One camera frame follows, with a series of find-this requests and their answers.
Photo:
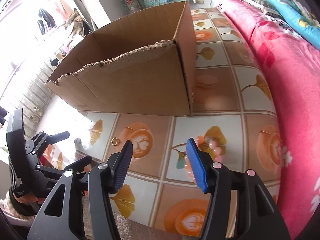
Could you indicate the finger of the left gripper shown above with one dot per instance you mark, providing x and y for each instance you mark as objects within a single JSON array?
[
  {"x": 77, "y": 168},
  {"x": 52, "y": 139}
]

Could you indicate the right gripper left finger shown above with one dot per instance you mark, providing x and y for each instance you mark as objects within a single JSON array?
[{"x": 77, "y": 197}]

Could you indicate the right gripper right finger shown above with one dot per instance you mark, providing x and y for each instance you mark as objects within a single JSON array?
[{"x": 257, "y": 215}]

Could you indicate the gold earring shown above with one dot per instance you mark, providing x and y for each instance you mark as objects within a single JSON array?
[{"x": 114, "y": 141}]

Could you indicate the person's left hand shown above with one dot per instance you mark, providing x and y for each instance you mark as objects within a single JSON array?
[{"x": 26, "y": 199}]

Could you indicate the white fluffy sleeve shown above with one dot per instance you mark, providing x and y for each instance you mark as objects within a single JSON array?
[{"x": 19, "y": 216}]

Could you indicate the metal window railing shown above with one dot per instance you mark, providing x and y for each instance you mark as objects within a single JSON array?
[{"x": 27, "y": 89}]

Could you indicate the patterned tablecloth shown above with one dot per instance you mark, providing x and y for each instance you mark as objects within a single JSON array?
[{"x": 234, "y": 120}]

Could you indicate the brown cardboard box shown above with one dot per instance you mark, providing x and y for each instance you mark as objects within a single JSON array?
[{"x": 143, "y": 63}]

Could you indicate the pink floral blanket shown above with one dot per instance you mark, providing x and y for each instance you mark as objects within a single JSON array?
[{"x": 290, "y": 65}]

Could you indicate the light blue folded bedding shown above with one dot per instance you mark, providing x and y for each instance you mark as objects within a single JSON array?
[{"x": 298, "y": 19}]

